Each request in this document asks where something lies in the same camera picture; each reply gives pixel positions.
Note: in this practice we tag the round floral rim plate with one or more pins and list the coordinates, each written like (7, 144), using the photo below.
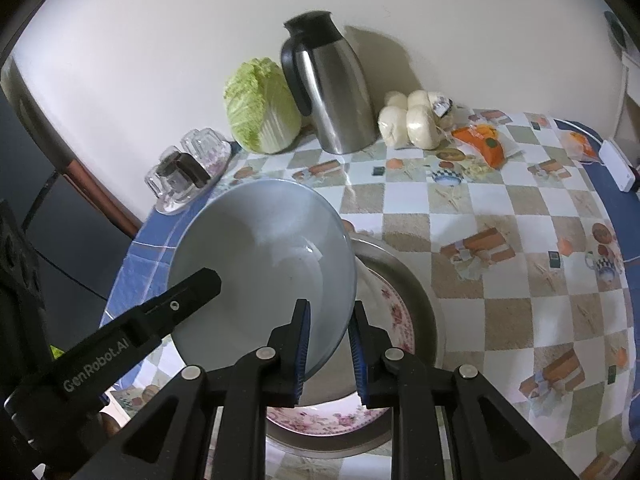
(397, 320)

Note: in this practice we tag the napa cabbage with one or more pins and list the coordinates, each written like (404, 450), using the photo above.
(255, 105)

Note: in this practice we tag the pale blue bowl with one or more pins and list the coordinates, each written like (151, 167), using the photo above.
(260, 240)

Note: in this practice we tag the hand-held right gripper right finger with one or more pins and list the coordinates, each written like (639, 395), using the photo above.
(357, 360)

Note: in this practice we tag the dark small block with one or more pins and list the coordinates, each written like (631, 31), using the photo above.
(187, 167)

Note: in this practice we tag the dark furniture with brown edge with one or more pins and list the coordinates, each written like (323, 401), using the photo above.
(75, 220)

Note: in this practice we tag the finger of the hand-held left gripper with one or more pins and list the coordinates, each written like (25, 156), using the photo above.
(150, 315)

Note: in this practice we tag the stainless steel thermos jug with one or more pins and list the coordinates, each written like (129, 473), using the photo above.
(335, 105)

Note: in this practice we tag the bag of white steamed buns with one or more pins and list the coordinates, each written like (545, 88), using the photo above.
(415, 122)

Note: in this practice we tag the stainless steel plate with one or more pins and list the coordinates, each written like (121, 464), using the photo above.
(425, 320)

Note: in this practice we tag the clear glass tray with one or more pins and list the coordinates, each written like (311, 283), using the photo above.
(175, 205)

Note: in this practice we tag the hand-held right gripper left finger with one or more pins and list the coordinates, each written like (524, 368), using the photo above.
(302, 355)

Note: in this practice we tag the white power strip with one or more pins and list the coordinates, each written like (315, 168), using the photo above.
(617, 167)

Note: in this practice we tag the teal cloth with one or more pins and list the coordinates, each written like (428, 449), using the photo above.
(615, 30)

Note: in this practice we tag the orange snack packet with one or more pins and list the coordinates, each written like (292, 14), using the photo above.
(482, 145)
(580, 145)

